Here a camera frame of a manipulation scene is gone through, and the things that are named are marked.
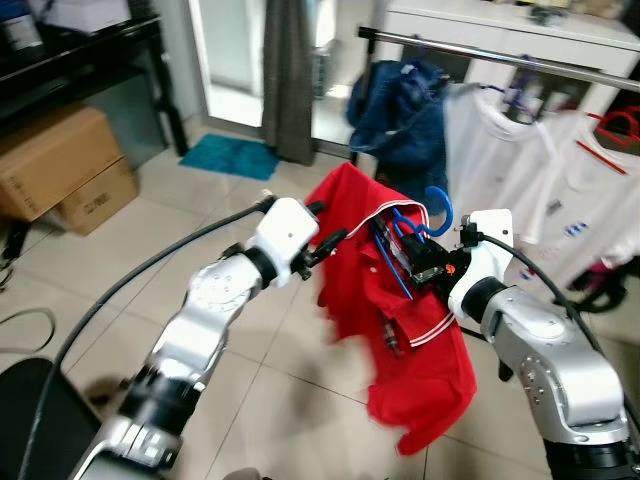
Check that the red hanger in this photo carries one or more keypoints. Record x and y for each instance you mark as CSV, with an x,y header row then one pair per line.
x,y
622,115

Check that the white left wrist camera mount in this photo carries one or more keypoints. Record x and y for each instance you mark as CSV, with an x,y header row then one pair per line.
x,y
283,232

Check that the white cabinet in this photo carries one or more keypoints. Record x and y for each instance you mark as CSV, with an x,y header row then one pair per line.
x,y
500,25

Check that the red polo shirt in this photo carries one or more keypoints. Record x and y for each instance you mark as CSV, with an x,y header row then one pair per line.
x,y
420,370

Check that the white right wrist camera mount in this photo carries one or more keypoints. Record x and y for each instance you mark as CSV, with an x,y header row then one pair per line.
x,y
487,232

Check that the black side table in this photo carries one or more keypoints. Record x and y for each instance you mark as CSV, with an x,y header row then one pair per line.
x,y
90,55

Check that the teal floor mat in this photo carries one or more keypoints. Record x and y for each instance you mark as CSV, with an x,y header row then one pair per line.
x,y
230,157

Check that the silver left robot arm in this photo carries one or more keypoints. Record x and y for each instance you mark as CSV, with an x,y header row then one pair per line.
x,y
190,330

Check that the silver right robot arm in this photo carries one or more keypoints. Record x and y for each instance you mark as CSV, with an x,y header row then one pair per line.
x,y
540,350

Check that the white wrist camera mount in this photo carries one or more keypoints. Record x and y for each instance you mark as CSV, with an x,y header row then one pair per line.
x,y
283,232
487,232

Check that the small cardboard box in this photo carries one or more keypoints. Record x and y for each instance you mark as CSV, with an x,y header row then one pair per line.
x,y
100,200

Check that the black chair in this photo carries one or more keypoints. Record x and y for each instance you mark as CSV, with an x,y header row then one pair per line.
x,y
40,420

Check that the navy blue garment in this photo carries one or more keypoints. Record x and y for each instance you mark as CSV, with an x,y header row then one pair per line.
x,y
400,130

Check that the glass door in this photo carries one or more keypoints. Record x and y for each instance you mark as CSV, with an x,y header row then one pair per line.
x,y
230,60

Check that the grey curtain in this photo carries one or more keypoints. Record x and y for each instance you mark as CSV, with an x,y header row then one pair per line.
x,y
288,80

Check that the large cardboard box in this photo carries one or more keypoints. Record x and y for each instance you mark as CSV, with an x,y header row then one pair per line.
x,y
55,155

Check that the metal clothes rack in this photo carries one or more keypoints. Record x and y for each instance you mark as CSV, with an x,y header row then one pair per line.
x,y
500,58

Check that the purple hanger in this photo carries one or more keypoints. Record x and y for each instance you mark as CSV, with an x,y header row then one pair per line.
x,y
520,100

